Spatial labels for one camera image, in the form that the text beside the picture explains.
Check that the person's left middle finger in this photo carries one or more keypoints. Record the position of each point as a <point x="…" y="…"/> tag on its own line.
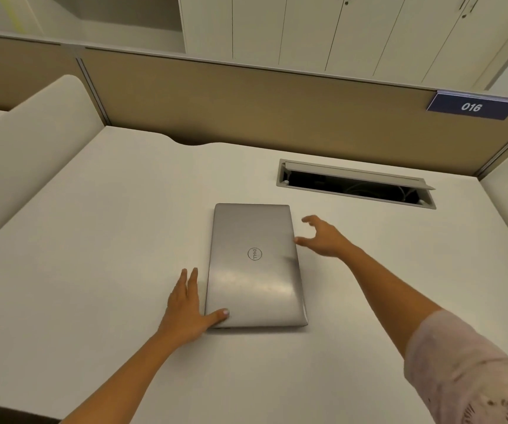
<point x="182" y="284"/>

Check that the white open shelf unit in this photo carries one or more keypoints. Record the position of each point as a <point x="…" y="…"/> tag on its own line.
<point x="81" y="17"/>

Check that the person's left thumb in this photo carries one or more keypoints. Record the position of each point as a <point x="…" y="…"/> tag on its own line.
<point x="217" y="316"/>

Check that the person's right thumb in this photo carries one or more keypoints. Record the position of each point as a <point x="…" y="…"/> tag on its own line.
<point x="303" y="240"/>

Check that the white cabinet with doors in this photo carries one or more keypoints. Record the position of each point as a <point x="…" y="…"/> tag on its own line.
<point x="347" y="30"/>

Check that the person's left hand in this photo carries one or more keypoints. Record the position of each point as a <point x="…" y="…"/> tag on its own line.
<point x="183" y="315"/>

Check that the person's right hand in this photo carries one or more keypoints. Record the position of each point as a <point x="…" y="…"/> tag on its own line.
<point x="329" y="240"/>

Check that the beige desk partition panel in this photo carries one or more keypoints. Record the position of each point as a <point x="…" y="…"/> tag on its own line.
<point x="254" y="110"/>

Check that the person's left forearm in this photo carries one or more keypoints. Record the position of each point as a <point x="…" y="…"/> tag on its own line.
<point x="126" y="379"/>

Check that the person's right forearm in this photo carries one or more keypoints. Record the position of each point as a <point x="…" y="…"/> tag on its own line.
<point x="391" y="291"/>

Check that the silver laptop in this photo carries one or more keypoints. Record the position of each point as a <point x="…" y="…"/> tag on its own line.
<point x="254" y="269"/>

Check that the blue desk number sign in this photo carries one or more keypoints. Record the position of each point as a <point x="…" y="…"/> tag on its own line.
<point x="471" y="106"/>

